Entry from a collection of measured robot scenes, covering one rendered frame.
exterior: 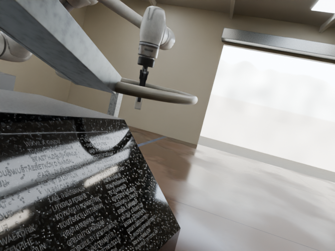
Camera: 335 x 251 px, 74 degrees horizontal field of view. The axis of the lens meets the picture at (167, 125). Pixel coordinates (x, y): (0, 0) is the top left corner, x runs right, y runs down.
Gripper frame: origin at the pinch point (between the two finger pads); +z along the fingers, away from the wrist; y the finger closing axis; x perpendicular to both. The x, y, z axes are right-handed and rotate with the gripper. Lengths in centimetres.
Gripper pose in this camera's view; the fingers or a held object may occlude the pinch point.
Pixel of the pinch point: (138, 101)
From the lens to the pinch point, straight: 105.4
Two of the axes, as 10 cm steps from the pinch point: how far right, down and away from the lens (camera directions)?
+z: -2.1, 9.5, 2.1
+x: 9.7, 1.8, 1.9
